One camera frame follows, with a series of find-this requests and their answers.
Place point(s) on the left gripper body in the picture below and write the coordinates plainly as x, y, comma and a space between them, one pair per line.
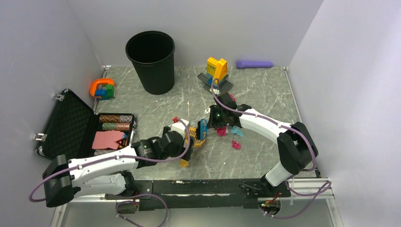
179, 152

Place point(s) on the blue hand brush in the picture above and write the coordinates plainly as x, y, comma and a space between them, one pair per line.
202, 130

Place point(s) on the orange ring toy blocks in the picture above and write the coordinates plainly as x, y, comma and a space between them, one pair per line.
103, 89

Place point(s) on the light blue paper scrap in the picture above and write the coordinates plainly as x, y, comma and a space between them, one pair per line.
237, 131

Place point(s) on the black poker chip case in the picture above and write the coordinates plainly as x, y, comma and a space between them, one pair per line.
72, 127

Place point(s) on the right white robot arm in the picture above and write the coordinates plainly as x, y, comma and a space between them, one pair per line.
295, 145

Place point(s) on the yellow toy brick tower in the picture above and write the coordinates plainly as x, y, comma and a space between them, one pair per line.
215, 76

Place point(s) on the yellow slotted scoop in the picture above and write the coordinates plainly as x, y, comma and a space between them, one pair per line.
196, 142

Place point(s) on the black plastic bucket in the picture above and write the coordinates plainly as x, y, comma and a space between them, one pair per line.
152, 55

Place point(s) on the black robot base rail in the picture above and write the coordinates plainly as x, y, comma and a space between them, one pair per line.
206, 193

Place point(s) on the pink playing cards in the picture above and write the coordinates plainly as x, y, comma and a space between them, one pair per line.
107, 139

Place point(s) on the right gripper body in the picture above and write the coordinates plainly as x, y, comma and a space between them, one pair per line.
217, 118

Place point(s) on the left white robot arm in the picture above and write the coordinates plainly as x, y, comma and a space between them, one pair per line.
64, 180

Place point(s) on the purple cylinder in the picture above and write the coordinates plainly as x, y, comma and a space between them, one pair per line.
242, 64

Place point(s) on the large magenta paper scrap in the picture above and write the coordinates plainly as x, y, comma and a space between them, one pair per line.
221, 131

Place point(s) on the far magenta paper scrap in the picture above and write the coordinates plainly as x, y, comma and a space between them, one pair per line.
233, 98

